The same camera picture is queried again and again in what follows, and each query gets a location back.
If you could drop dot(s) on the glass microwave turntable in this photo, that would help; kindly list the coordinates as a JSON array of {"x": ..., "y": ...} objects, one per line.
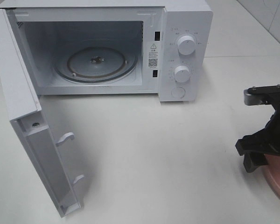
[{"x": 97, "y": 60}]

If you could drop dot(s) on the white microwave oven body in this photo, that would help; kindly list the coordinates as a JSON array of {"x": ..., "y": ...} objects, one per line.
[{"x": 46, "y": 25}]

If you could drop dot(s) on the white lower microwave knob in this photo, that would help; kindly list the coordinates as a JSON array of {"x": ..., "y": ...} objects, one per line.
[{"x": 182, "y": 73}]

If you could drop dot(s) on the white upper microwave knob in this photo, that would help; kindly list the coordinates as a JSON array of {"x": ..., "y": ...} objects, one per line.
[{"x": 186, "y": 44}]

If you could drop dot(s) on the white microwave door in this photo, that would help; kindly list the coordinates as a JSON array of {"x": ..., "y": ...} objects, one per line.
[{"x": 28, "y": 121}]

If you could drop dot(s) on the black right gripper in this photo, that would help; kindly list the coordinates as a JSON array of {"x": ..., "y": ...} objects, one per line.
[{"x": 254, "y": 147}]

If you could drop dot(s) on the white microwave knob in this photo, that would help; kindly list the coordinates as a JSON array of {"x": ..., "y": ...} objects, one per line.
[
  {"x": 182, "y": 73},
  {"x": 186, "y": 44}
]

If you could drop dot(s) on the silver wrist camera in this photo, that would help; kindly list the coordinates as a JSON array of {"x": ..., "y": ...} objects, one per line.
[{"x": 264, "y": 95}]

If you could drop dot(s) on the pink plate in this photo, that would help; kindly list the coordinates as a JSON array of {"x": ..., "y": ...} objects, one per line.
[{"x": 272, "y": 173}]

